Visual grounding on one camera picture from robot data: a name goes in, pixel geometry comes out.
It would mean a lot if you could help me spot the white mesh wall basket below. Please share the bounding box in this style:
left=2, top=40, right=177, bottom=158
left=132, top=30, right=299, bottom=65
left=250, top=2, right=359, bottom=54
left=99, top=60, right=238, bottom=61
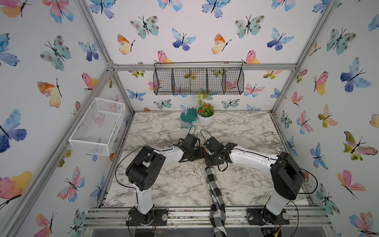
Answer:
left=69, top=97, right=125, bottom=156

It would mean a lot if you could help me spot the white flower pot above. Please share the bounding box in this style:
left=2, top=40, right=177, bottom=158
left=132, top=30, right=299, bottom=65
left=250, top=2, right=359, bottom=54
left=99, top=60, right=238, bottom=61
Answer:
left=197, top=114, right=215, bottom=126

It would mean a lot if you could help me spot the black wire wall basket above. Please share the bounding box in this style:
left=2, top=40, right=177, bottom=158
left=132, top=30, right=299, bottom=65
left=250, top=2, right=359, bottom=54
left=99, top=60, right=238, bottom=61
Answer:
left=151, top=62, right=245, bottom=96

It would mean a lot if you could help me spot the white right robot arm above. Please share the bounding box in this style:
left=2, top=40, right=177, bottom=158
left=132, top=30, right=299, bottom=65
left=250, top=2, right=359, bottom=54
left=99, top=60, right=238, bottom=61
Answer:
left=203, top=137, right=305, bottom=217

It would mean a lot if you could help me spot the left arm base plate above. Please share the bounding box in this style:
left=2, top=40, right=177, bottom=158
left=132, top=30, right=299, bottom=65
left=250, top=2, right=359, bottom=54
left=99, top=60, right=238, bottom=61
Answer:
left=126, top=207, right=168, bottom=227

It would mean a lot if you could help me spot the black white checkered sleeve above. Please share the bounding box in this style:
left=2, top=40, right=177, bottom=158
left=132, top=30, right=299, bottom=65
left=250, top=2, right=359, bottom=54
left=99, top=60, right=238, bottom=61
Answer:
left=205, top=167, right=228, bottom=237

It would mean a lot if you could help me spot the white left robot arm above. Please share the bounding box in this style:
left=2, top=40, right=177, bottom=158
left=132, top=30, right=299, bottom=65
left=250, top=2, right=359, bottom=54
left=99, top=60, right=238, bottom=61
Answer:
left=125, top=134, right=204, bottom=215

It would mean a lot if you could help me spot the teal hand-shaped holder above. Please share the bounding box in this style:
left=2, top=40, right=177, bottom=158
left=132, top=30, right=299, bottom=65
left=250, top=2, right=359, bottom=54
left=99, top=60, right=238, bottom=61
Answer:
left=180, top=108, right=197, bottom=128

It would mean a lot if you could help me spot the green artificial plant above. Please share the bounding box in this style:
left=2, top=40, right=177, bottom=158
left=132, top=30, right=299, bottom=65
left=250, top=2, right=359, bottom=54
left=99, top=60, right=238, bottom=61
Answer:
left=195, top=90, right=215, bottom=118

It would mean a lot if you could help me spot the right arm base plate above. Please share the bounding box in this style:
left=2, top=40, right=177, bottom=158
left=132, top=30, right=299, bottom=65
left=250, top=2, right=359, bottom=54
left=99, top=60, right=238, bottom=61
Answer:
left=247, top=207, right=290, bottom=226

